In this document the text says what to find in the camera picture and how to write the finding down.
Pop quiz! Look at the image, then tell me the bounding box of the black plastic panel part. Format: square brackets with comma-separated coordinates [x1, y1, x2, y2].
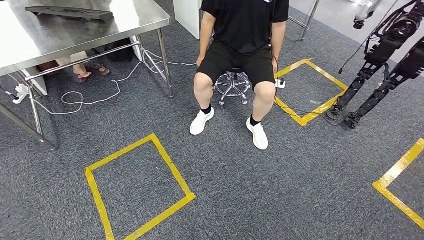
[24, 5, 114, 21]

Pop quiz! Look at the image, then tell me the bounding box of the chrome wheeled stool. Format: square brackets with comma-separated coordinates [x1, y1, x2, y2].
[211, 67, 252, 106]

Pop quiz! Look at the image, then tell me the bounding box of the white cabinet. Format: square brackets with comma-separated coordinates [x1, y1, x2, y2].
[172, 0, 203, 40]

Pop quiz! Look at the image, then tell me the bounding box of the person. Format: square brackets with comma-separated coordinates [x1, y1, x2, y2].
[35, 51, 111, 84]
[189, 0, 291, 152]

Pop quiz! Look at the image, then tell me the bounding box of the yellow floor tape rectangle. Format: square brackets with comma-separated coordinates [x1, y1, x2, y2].
[274, 58, 349, 127]
[372, 138, 424, 229]
[84, 133, 197, 240]

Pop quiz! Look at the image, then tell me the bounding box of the black backpack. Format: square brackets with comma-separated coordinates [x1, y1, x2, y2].
[105, 39, 135, 63]

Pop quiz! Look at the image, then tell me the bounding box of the black tripod stand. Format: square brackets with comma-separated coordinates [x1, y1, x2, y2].
[326, 0, 424, 130]

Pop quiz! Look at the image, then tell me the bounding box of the white power strip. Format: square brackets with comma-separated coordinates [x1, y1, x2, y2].
[12, 83, 30, 105]

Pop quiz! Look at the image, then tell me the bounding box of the black floor cable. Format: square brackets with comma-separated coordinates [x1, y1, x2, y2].
[270, 52, 347, 127]

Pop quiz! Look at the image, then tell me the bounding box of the white floor cable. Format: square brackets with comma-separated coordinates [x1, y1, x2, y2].
[6, 49, 198, 116]

